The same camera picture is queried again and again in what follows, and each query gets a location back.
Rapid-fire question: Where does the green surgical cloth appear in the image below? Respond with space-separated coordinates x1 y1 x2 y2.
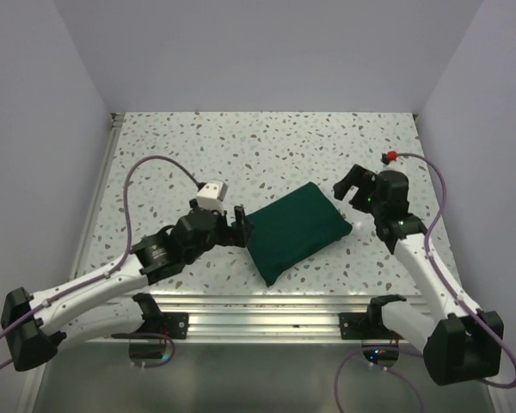
247 182 353 287

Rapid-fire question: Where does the aluminium front rail frame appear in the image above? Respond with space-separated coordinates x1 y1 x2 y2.
52 291 371 348

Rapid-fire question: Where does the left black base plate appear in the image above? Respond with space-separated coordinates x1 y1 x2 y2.
112 293 189 340

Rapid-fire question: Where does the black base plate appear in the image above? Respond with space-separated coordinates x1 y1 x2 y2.
338 294 407 341
112 293 189 340

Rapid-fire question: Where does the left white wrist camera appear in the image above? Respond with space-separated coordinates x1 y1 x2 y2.
195 180 228 213

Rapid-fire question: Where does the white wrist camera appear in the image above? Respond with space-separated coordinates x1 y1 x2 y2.
195 180 228 213
381 151 402 171

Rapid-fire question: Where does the aluminium left side rail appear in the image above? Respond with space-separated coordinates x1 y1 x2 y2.
67 113 126 281

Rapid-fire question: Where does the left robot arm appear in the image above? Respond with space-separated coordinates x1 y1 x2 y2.
0 200 252 372

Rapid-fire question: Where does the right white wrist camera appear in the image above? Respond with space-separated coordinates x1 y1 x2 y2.
381 151 402 171

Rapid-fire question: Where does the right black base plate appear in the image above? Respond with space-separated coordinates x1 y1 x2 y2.
338 294 407 341

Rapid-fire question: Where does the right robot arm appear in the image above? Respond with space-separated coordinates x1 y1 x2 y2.
333 164 504 385

